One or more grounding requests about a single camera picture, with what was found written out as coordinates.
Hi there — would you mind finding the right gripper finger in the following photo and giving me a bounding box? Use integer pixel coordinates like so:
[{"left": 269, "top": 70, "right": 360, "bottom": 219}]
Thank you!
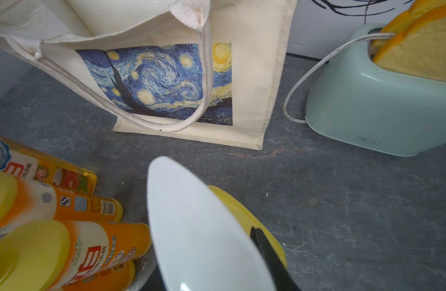
[{"left": 250, "top": 227, "right": 301, "bottom": 291}]

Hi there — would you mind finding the toast slice front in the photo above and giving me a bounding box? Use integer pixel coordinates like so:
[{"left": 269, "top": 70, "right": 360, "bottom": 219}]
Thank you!
[{"left": 373, "top": 1, "right": 446, "bottom": 82}]

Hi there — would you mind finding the orange bottle front right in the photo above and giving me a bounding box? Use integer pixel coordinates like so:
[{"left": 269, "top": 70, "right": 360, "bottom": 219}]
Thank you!
[{"left": 57, "top": 261, "right": 136, "bottom": 291}]

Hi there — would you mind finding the orange bottle back left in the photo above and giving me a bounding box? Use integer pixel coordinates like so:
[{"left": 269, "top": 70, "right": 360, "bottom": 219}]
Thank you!
[{"left": 0, "top": 172, "right": 123, "bottom": 235}]

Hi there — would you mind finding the toast slice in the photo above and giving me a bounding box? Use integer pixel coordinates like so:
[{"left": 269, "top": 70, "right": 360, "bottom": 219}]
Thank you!
[
  {"left": 373, "top": 1, "right": 446, "bottom": 82},
  {"left": 370, "top": 0, "right": 446, "bottom": 62}
]

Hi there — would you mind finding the canvas starry night tote bag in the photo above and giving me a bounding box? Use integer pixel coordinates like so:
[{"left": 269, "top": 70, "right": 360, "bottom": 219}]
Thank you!
[{"left": 0, "top": 1, "right": 296, "bottom": 150}]

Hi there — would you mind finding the white toaster cable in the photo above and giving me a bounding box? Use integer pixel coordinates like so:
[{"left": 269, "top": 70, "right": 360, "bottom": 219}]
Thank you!
[{"left": 283, "top": 32, "right": 396, "bottom": 124}]

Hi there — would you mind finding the orange bottle front left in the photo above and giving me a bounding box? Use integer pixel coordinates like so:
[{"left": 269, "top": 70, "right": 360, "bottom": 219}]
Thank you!
[{"left": 0, "top": 220, "right": 152, "bottom": 291}]

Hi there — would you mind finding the tall orange dish soap bottle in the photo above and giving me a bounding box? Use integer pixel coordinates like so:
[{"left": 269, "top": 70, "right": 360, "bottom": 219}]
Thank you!
[{"left": 0, "top": 136, "right": 97, "bottom": 194}]

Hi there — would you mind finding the mint green toaster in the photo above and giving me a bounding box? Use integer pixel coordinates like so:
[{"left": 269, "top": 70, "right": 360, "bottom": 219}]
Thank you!
[{"left": 305, "top": 41, "right": 446, "bottom": 157}]

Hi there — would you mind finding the toast slice rear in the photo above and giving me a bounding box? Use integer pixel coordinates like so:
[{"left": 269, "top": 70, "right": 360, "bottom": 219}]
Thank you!
[{"left": 370, "top": 0, "right": 446, "bottom": 62}]

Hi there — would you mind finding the yellow pump dish soap bottle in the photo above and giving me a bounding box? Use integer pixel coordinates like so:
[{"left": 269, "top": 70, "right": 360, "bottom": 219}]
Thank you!
[{"left": 146, "top": 156, "right": 288, "bottom": 291}]

